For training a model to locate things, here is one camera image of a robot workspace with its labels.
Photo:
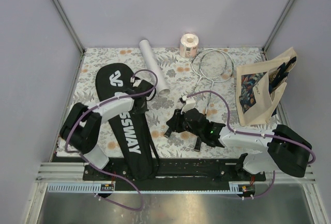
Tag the beige tote bag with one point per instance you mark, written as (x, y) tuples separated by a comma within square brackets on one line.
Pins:
[(260, 86)]

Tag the white shuttlecock tube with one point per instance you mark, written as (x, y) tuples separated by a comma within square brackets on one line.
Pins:
[(162, 88)]

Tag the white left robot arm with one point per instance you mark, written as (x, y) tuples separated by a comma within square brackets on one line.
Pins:
[(125, 110)]

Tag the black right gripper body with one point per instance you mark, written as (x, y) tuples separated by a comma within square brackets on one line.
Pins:
[(180, 124)]

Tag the black racket bag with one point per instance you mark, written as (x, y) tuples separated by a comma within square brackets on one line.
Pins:
[(130, 129)]

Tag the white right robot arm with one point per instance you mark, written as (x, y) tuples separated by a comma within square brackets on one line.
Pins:
[(281, 148)]

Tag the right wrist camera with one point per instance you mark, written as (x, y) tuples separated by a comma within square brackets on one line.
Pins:
[(188, 103)]

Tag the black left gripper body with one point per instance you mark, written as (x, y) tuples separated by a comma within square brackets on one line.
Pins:
[(143, 109)]

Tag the pink toilet paper roll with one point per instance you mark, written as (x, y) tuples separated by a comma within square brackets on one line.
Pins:
[(188, 45)]

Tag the floral table mat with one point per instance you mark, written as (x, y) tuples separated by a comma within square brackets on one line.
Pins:
[(218, 104)]

